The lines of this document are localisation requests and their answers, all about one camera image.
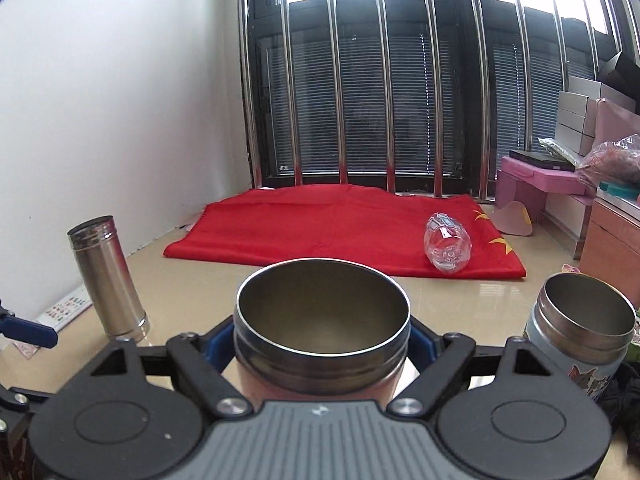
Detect dark window with blinds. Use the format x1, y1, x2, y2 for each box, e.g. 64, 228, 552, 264
247, 0, 628, 186

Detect pink wooden cabinet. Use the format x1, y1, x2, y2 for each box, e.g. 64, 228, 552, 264
579, 194, 640, 307

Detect red cloth with yellow stars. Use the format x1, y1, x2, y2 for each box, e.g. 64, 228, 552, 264
163, 184, 529, 281

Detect white remote control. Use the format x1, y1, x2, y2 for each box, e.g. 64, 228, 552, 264
36, 284, 94, 334

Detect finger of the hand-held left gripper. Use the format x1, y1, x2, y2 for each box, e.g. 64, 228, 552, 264
0, 299, 59, 349
0, 385, 51, 441

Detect plain stainless steel cup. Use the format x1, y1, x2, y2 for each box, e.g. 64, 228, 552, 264
67, 215, 151, 341

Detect stack of cardboard boxes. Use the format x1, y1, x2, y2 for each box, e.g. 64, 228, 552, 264
594, 97, 640, 148

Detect white cardboard box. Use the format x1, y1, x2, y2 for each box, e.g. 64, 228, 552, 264
555, 124, 596, 156
557, 90, 599, 118
556, 108, 597, 134
567, 76, 604, 100

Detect blue cartoon steel cup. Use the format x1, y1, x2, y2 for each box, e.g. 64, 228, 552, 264
523, 272, 639, 402

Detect flat black box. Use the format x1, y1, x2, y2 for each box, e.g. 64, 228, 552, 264
509, 148, 577, 172

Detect steel window security bars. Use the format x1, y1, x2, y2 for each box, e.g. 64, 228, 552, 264
239, 0, 640, 206

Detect green foil packet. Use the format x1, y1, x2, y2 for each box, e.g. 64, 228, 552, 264
537, 136, 582, 166

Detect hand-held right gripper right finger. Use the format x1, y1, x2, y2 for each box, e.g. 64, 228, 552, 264
389, 317, 549, 419

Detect pink stool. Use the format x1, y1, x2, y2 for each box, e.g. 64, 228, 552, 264
495, 156, 597, 257

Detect pink heart-shaped fan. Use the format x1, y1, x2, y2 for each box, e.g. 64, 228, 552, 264
499, 201, 534, 237

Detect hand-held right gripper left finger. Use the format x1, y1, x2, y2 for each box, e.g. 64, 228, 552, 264
90, 316, 254, 421

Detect teal box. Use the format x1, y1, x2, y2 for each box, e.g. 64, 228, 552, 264
597, 180, 640, 202

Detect pink steel-rimmed cup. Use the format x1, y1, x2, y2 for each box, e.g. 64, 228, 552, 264
232, 258, 412, 409

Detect clear plastic bottle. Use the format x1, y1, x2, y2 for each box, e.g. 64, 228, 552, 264
424, 212, 473, 274

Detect large black box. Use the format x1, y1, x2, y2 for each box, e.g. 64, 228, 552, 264
598, 51, 640, 92

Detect red plastic bag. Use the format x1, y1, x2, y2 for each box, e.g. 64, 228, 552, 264
575, 133, 640, 187

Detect dark cloth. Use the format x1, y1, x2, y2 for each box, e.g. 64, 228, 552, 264
597, 357, 640, 443

